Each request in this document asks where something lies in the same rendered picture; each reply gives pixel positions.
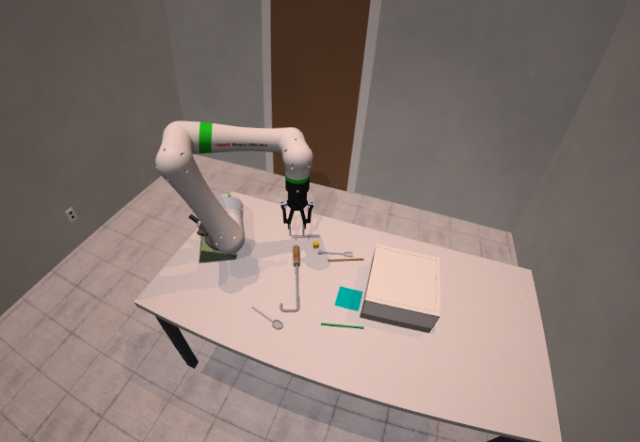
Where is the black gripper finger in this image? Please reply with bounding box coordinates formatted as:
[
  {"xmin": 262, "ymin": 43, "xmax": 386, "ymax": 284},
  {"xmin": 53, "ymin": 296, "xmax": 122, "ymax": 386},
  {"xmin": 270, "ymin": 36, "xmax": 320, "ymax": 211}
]
[
  {"xmin": 280, "ymin": 202, "xmax": 296, "ymax": 236},
  {"xmin": 299, "ymin": 202, "xmax": 313, "ymax": 236}
]

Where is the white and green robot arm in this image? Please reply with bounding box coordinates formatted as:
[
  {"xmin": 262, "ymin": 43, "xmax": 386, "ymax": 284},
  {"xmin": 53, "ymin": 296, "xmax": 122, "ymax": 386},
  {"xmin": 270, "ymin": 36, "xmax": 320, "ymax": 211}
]
[{"xmin": 155, "ymin": 121, "xmax": 313, "ymax": 254}]

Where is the teal square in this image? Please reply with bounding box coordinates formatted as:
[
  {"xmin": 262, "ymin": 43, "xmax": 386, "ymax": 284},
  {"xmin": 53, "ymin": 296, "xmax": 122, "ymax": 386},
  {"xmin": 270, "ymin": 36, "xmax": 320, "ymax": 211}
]
[{"xmin": 334, "ymin": 287, "xmax": 363, "ymax": 311}]

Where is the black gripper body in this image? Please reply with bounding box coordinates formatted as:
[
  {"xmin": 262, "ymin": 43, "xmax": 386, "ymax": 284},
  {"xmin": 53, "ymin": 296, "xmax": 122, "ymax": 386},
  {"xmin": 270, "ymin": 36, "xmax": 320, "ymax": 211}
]
[{"xmin": 287, "ymin": 193, "xmax": 308, "ymax": 211}]

